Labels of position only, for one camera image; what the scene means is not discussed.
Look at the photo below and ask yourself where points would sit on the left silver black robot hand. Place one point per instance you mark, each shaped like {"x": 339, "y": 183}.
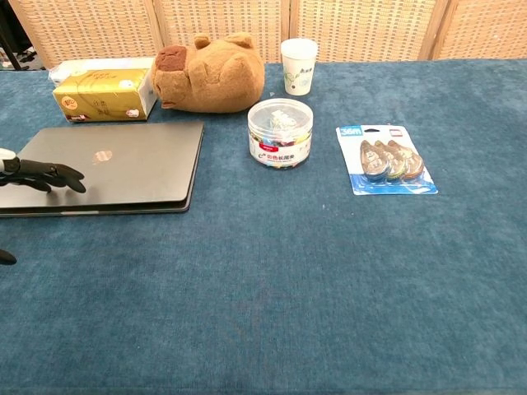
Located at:
{"x": 37, "y": 173}

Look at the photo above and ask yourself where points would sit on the grey laptop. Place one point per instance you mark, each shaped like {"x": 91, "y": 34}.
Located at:
{"x": 131, "y": 164}

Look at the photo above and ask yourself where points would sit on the yellow tissue pack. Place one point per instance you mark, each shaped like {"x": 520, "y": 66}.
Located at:
{"x": 99, "y": 96}

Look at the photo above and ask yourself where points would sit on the pocket tissue multipack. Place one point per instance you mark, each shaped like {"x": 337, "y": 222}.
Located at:
{"x": 82, "y": 65}

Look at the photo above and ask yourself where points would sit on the black tripod stand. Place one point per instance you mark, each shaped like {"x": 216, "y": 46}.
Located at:
{"x": 12, "y": 57}

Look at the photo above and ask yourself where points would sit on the brown capybara plush toy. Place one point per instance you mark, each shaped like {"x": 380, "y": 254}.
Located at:
{"x": 222, "y": 78}

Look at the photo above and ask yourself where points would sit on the clear tub of binder clips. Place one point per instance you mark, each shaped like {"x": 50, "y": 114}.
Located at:
{"x": 280, "y": 140}

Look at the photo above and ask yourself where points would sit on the blue table cloth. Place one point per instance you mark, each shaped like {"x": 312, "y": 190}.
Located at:
{"x": 288, "y": 288}

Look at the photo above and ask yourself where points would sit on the white paper cup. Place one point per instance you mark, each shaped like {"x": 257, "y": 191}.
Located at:
{"x": 298, "y": 70}

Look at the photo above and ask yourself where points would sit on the correction tape blister pack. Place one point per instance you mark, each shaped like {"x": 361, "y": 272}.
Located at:
{"x": 387, "y": 164}

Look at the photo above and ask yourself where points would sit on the woven wooden folding screen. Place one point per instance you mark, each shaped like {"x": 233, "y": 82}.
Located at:
{"x": 362, "y": 29}

